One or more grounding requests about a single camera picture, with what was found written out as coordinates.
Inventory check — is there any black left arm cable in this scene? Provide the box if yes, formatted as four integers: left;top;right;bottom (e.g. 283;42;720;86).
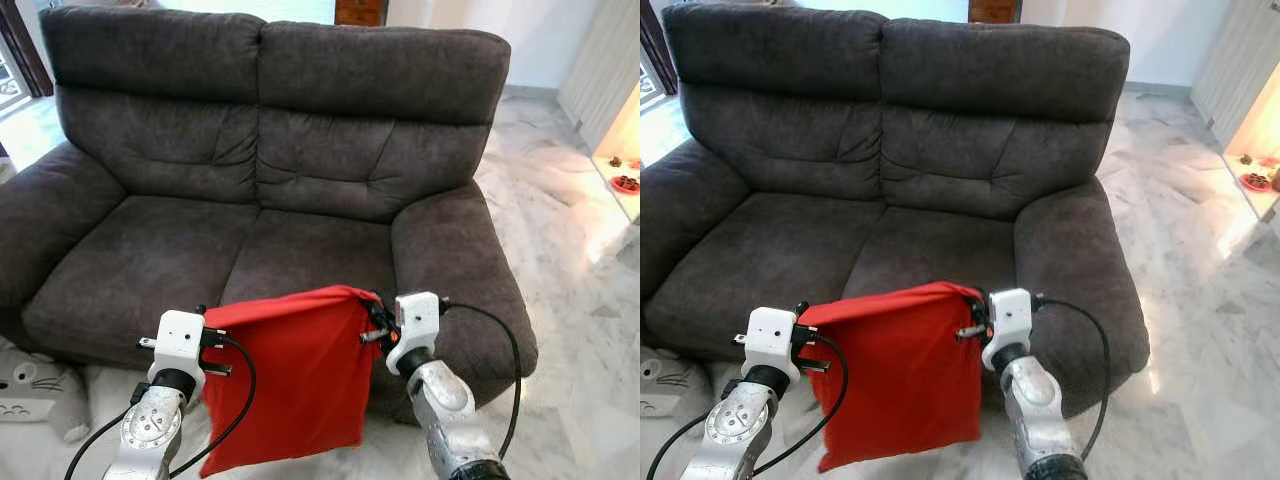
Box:
64;335;259;480
645;333;850;480

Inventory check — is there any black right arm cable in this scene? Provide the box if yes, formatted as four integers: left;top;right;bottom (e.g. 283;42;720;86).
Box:
1031;294;1112;461
438;300;524;461

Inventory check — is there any white panelled cabinet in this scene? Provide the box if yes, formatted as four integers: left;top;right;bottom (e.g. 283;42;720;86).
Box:
557;0;641;157
1189;0;1280;153

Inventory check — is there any dark brown window frame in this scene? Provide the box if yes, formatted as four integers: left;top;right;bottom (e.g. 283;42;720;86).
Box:
640;0;680;97
0;0;54;101

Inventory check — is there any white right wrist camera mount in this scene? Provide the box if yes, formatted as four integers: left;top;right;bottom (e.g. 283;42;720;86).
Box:
387;291;442;377
981;287;1034;372

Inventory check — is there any brown wooden door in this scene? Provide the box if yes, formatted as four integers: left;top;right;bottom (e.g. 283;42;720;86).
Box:
334;0;390;29
967;0;1022;25

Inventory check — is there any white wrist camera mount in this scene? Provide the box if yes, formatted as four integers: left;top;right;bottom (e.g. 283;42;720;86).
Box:
387;291;442;377
733;306;799;377
981;287;1034;372
138;309;207;380

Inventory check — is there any dark grey two-seat sofa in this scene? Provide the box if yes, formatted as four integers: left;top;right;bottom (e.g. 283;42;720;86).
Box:
0;5;540;423
640;3;1152;419

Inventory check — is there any red pillow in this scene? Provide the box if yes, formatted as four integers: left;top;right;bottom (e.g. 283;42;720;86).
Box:
796;280;987;474
199;284;387;479

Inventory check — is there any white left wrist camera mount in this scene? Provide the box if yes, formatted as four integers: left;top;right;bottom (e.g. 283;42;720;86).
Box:
733;306;799;377
138;309;207;380

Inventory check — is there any grey cat face plush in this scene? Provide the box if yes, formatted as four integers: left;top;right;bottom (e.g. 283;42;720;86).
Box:
0;344;92;445
640;344;703;423

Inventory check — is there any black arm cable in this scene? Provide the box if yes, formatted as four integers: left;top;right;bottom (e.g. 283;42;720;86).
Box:
438;300;524;461
64;335;259;480
1031;294;1112;461
645;333;850;480

